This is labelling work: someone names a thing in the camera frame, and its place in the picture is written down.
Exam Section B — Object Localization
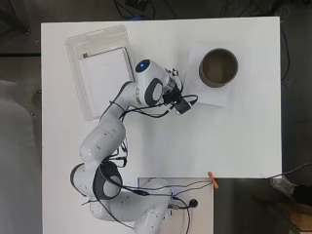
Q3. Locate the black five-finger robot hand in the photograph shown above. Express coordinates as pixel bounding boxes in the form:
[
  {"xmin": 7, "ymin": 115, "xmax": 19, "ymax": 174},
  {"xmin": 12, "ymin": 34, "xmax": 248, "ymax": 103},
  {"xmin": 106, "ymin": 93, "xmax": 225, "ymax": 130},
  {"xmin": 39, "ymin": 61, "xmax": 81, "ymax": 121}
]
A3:
[{"xmin": 161, "ymin": 66, "xmax": 184, "ymax": 104}]

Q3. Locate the brown round tub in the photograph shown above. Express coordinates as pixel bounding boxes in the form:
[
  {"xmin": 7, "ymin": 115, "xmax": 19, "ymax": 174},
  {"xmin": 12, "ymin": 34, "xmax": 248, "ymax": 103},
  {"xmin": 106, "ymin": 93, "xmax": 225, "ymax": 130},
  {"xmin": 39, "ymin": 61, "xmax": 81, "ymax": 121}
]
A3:
[{"xmin": 198, "ymin": 48, "xmax": 240, "ymax": 89}]

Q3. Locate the clear plastic box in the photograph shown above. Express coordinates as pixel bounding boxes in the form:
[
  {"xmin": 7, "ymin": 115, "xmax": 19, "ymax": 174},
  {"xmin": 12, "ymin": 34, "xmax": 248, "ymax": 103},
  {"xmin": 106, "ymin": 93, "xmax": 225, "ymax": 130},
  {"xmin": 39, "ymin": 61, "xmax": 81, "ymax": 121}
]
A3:
[{"xmin": 65, "ymin": 24, "xmax": 137, "ymax": 123}]

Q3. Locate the orange clip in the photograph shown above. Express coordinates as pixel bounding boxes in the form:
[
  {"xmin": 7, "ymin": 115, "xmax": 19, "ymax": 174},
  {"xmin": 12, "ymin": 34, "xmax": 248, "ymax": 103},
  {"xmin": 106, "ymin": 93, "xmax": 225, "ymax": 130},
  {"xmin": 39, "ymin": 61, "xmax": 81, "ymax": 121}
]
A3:
[{"xmin": 208, "ymin": 171, "xmax": 219, "ymax": 189}]

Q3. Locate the white plastic bag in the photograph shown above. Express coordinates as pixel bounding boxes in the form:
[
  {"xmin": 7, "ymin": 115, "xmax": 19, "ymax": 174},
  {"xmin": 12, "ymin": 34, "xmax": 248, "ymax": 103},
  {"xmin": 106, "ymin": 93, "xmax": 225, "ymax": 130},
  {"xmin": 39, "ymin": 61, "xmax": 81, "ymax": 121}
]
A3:
[{"xmin": 268, "ymin": 175, "xmax": 298, "ymax": 196}]

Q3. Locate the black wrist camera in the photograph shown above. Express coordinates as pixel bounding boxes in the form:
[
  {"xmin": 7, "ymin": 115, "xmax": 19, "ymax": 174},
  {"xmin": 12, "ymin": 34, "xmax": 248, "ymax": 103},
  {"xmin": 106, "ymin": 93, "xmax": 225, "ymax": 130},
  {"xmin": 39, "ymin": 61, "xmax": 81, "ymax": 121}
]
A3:
[{"xmin": 175, "ymin": 97, "xmax": 193, "ymax": 115}]

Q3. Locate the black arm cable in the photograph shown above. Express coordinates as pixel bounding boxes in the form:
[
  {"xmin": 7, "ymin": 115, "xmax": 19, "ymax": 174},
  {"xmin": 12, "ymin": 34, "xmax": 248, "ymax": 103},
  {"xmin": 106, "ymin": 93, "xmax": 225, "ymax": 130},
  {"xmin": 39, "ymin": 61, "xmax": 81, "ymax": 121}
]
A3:
[{"xmin": 99, "ymin": 93, "xmax": 200, "ymax": 120}]

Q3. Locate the black base cable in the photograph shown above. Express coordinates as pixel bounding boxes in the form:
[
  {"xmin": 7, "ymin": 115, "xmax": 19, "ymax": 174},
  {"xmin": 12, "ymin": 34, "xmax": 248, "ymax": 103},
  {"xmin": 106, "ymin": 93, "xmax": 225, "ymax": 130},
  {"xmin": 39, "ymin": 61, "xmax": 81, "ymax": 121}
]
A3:
[{"xmin": 81, "ymin": 155, "xmax": 216, "ymax": 234}]

